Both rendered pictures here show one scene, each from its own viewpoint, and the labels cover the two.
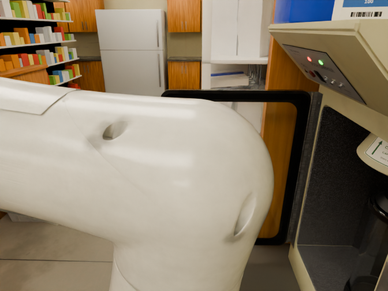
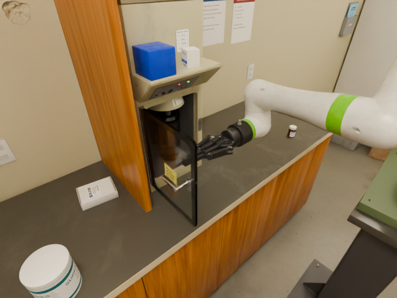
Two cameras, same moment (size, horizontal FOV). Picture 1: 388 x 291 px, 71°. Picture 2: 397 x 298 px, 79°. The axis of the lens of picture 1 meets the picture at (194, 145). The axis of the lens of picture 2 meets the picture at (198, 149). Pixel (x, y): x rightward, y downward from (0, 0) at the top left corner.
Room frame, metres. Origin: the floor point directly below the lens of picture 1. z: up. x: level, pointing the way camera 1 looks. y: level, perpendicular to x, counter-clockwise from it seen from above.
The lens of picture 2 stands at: (0.93, 0.49, 1.78)
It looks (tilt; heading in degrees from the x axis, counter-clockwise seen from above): 36 degrees down; 228
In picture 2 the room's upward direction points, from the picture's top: straight up
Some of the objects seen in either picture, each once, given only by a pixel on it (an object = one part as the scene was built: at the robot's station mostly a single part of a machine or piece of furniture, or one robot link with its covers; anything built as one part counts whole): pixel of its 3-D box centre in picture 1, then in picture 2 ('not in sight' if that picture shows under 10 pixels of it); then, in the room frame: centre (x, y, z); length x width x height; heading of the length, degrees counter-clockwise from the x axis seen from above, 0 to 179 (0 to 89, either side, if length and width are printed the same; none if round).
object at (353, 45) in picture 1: (331, 62); (180, 81); (0.39, -0.19, 1.46); 0.32 x 0.11 x 0.10; 178
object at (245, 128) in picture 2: not in sight; (238, 133); (0.28, 0.02, 1.28); 0.09 x 0.06 x 0.12; 88
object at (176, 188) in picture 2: not in sight; (174, 181); (0.58, -0.01, 1.20); 0.10 x 0.05 x 0.03; 88
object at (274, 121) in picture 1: (230, 176); (169, 169); (0.54, -0.08, 1.19); 0.30 x 0.01 x 0.40; 88
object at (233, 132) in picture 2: not in sight; (225, 141); (0.35, 0.01, 1.28); 0.09 x 0.08 x 0.07; 178
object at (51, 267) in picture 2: not in sight; (53, 276); (1.01, -0.09, 1.02); 0.13 x 0.13 x 0.15
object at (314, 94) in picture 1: (301, 178); (147, 149); (0.54, -0.24, 1.19); 0.03 x 0.02 x 0.39; 178
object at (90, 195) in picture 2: not in sight; (97, 192); (0.74, -0.41, 0.96); 0.16 x 0.12 x 0.04; 169
